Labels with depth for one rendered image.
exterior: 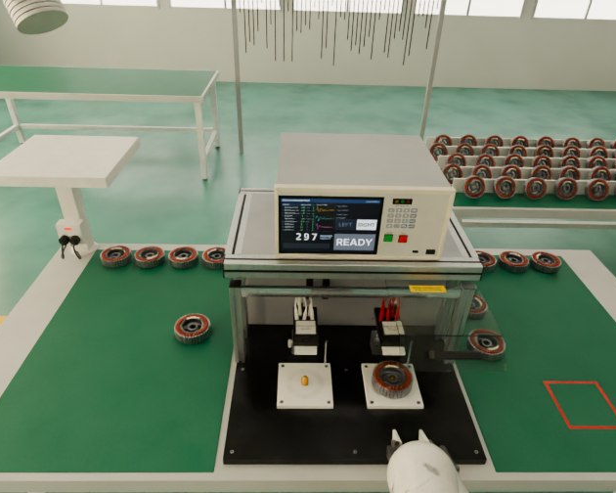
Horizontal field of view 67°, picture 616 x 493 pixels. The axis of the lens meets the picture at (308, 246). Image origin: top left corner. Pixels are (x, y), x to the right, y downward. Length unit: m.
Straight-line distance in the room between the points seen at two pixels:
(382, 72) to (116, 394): 6.68
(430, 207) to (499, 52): 6.85
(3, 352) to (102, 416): 0.44
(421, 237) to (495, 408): 0.53
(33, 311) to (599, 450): 1.73
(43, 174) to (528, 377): 1.56
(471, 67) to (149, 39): 4.77
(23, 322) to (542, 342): 1.68
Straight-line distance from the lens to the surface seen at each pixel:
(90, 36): 7.95
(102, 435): 1.37
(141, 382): 1.45
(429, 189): 1.17
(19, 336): 1.74
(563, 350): 1.71
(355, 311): 1.51
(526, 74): 8.23
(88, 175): 1.56
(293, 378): 1.36
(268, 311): 1.50
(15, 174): 1.65
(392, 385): 1.32
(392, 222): 1.19
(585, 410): 1.56
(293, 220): 1.16
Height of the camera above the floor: 1.81
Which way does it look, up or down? 33 degrees down
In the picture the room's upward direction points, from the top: 2 degrees clockwise
